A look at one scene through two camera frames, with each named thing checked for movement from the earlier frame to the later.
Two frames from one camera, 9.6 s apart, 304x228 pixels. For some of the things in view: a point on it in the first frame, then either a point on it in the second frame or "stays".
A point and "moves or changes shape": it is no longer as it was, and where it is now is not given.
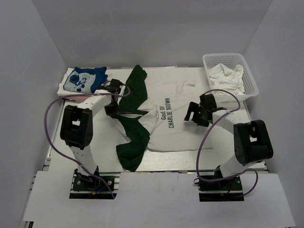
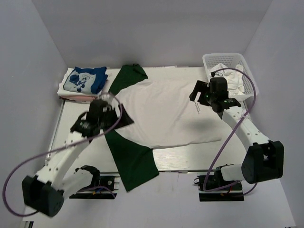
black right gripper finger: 193,107 -> 202,87
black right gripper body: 201,120 -> 211,99
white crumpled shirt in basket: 223,78 stays
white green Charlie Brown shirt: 163,107 moves or changes shape
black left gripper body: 112,108 -> 109,119
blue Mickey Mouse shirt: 85,80 stays
